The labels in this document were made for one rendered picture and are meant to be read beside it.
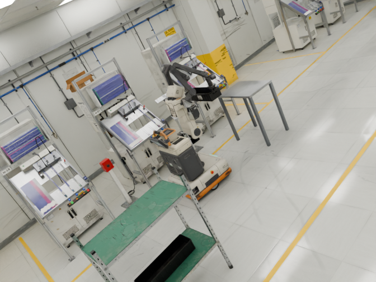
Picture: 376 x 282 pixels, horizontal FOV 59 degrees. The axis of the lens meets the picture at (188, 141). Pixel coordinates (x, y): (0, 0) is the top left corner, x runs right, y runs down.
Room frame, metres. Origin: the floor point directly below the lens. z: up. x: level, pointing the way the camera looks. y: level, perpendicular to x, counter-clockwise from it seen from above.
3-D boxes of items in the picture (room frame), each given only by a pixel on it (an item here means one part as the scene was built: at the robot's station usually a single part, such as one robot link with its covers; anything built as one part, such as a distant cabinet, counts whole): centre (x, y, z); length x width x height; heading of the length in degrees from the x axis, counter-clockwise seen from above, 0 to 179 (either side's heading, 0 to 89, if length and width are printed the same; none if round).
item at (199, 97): (4.25, -0.45, 1.07); 0.57 x 0.17 x 0.11; 25
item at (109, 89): (5.20, 0.70, 1.52); 0.51 x 0.13 x 0.27; 121
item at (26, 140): (4.54, 2.07, 0.95); 1.35 x 0.82 x 1.90; 31
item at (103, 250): (2.36, 0.65, 0.55); 0.91 x 0.46 x 1.10; 121
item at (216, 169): (4.01, 0.08, 0.16); 0.67 x 0.64 x 0.25; 114
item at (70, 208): (4.38, 1.95, 0.66); 1.01 x 0.73 x 1.31; 31
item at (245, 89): (4.51, -1.04, 0.40); 0.70 x 0.45 x 0.80; 24
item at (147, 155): (5.27, 0.82, 0.31); 0.70 x 0.65 x 0.62; 121
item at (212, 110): (5.87, -0.53, 0.65); 1.01 x 0.73 x 1.29; 31
